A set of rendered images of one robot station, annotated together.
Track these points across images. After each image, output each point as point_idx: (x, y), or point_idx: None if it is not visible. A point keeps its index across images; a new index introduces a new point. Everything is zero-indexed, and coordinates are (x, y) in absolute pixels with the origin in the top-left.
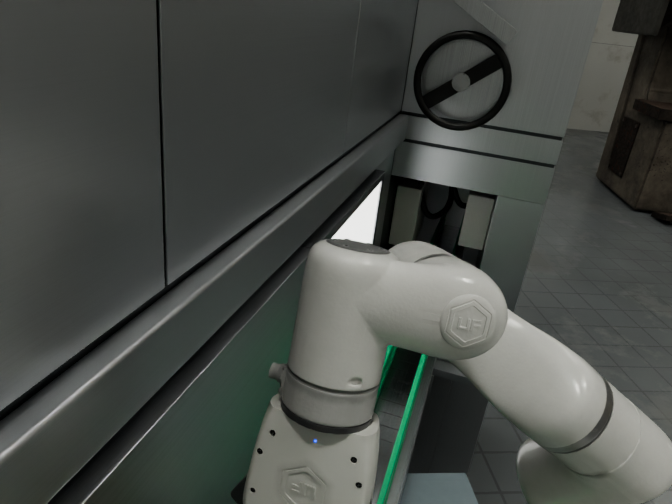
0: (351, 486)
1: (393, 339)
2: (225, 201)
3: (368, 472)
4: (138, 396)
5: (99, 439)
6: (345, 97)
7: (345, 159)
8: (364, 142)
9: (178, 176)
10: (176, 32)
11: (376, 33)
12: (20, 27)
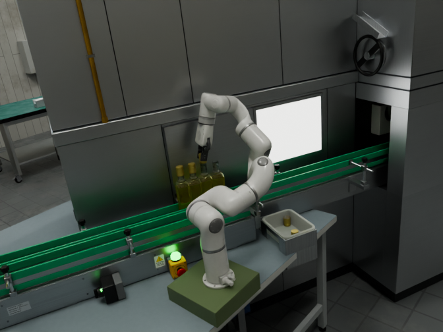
0: (202, 134)
1: (207, 107)
2: (211, 89)
3: (204, 132)
4: (182, 116)
5: (173, 119)
6: (277, 66)
7: (282, 85)
8: (304, 81)
9: (194, 83)
10: (192, 60)
11: (301, 45)
12: (163, 63)
